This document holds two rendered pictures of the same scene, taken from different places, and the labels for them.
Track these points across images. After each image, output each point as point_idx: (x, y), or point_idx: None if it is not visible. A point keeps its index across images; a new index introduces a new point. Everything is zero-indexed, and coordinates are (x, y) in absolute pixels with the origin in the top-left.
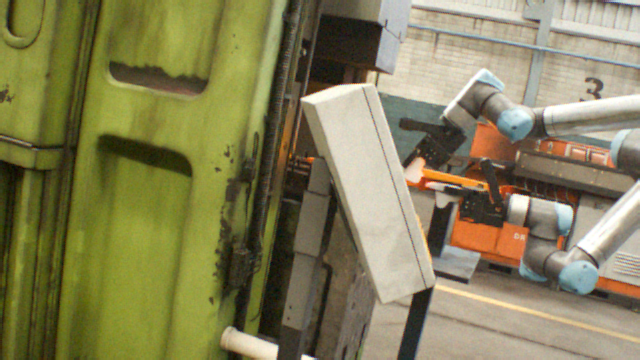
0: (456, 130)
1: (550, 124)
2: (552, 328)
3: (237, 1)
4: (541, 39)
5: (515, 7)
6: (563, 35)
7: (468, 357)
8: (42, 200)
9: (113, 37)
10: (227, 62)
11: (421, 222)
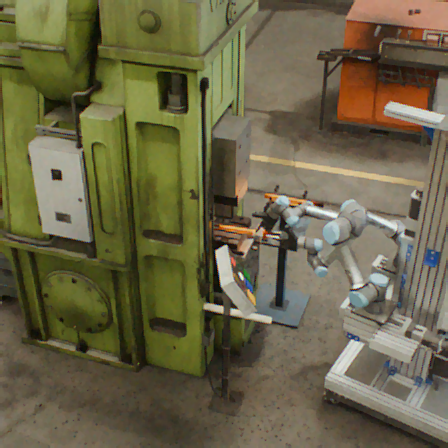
0: (273, 219)
1: (308, 215)
2: (403, 195)
3: (187, 220)
4: None
5: None
6: None
7: None
8: (130, 278)
9: (141, 225)
10: (188, 237)
11: (321, 71)
